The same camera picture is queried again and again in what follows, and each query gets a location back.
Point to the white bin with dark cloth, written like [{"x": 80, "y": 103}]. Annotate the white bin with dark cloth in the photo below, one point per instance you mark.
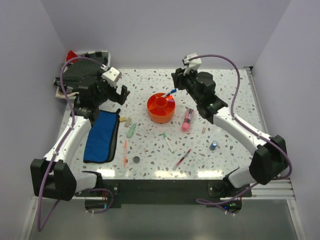
[{"x": 74, "y": 73}]

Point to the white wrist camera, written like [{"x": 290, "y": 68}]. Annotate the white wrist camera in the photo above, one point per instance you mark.
[
  {"x": 192, "y": 63},
  {"x": 110, "y": 73}
]

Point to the blue fabric pencil pouch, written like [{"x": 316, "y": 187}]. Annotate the blue fabric pencil pouch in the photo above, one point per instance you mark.
[{"x": 101, "y": 143}]

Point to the green capped white marker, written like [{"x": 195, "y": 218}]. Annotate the green capped white marker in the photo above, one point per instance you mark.
[{"x": 168, "y": 142}]

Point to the red clear pen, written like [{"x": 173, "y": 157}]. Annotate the red clear pen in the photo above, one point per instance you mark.
[{"x": 180, "y": 161}]

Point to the beige speckled eraser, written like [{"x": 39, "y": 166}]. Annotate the beige speckled eraser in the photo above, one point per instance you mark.
[{"x": 128, "y": 121}]

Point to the peach capped white marker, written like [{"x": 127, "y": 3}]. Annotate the peach capped white marker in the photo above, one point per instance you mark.
[{"x": 204, "y": 127}]

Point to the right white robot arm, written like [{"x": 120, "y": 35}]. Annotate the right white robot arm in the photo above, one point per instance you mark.
[{"x": 269, "y": 154}]

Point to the grey round sharpener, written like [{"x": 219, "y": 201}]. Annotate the grey round sharpener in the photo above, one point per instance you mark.
[{"x": 136, "y": 159}]

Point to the blue capped white marker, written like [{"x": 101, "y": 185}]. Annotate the blue capped white marker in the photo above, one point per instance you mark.
[{"x": 169, "y": 93}]

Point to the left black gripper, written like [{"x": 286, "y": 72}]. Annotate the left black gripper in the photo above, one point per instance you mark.
[{"x": 121, "y": 99}]

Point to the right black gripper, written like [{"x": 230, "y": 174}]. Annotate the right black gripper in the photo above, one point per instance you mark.
[{"x": 178, "y": 78}]

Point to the yellow small eraser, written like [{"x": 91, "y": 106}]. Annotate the yellow small eraser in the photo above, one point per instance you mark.
[{"x": 122, "y": 119}]

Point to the red cloth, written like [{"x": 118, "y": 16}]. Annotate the red cloth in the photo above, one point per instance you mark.
[{"x": 71, "y": 57}]

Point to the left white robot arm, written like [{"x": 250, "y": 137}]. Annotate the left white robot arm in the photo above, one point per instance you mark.
[{"x": 51, "y": 176}]

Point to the orange round desk organizer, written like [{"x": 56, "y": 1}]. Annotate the orange round desk organizer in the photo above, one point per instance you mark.
[{"x": 159, "y": 109}]

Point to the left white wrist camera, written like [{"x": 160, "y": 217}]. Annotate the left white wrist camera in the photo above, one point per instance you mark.
[{"x": 110, "y": 73}]

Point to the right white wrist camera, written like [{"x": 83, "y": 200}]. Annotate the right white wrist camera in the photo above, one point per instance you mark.
[{"x": 192, "y": 63}]

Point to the blue round stamp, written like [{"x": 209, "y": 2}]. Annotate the blue round stamp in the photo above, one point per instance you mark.
[{"x": 213, "y": 145}]

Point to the orange pink pen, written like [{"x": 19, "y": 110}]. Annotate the orange pink pen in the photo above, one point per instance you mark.
[{"x": 125, "y": 153}]

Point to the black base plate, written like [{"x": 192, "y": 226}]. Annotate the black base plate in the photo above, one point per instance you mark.
[{"x": 162, "y": 192}]

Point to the mint green highlighter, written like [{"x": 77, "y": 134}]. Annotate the mint green highlighter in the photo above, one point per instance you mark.
[{"x": 131, "y": 131}]

